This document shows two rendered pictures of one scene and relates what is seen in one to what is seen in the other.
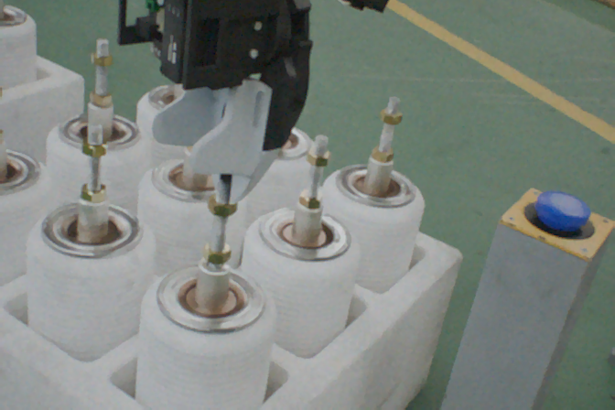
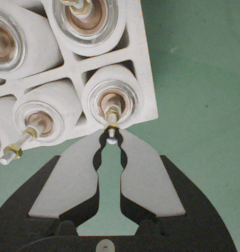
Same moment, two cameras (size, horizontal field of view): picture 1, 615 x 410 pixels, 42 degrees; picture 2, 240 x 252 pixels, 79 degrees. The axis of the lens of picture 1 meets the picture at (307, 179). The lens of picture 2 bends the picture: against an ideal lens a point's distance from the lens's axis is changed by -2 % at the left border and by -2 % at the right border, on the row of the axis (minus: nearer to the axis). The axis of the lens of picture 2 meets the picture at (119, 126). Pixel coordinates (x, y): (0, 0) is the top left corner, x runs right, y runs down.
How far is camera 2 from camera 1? 0.51 m
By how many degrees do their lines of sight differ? 83
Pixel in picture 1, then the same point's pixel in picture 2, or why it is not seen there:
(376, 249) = not seen: outside the picture
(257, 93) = (151, 218)
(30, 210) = (7, 130)
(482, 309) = not seen: outside the picture
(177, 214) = (30, 71)
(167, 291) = (100, 120)
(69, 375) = (90, 130)
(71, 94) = not seen: outside the picture
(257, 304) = (130, 90)
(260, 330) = (141, 97)
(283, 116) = (183, 196)
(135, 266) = (70, 115)
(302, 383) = (140, 60)
